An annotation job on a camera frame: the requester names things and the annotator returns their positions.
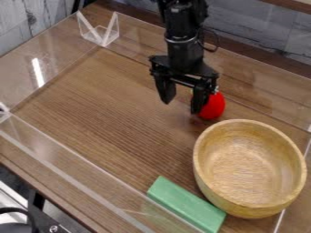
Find green foam block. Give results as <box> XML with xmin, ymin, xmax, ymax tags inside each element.
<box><xmin>147</xmin><ymin>177</ymin><xmax>226</xmax><ymax>233</ymax></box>

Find clear acrylic front wall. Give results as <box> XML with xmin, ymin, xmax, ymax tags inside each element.
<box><xmin>0</xmin><ymin>113</ymin><xmax>203</xmax><ymax>233</ymax></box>

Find black cable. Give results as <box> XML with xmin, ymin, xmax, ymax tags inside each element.
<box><xmin>0</xmin><ymin>206</ymin><xmax>32</xmax><ymax>219</ymax></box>

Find wooden bowl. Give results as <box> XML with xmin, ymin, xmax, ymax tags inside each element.
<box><xmin>194</xmin><ymin>119</ymin><xmax>307</xmax><ymax>219</ymax></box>

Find clear acrylic corner bracket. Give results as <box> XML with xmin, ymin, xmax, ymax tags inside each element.
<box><xmin>76</xmin><ymin>12</ymin><xmax>119</xmax><ymax>47</ymax></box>

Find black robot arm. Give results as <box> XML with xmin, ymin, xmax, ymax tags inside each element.
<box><xmin>150</xmin><ymin>0</ymin><xmax>219</xmax><ymax>114</ymax></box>

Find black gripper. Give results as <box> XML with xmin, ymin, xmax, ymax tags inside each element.
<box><xmin>149</xmin><ymin>45</ymin><xmax>219</xmax><ymax>114</ymax></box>

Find red plush strawberry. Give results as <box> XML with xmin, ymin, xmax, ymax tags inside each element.
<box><xmin>198</xmin><ymin>92</ymin><xmax>226</xmax><ymax>119</ymax></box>

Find black metal table bracket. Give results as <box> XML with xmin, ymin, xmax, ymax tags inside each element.
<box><xmin>27</xmin><ymin>189</ymin><xmax>74</xmax><ymax>233</ymax></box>

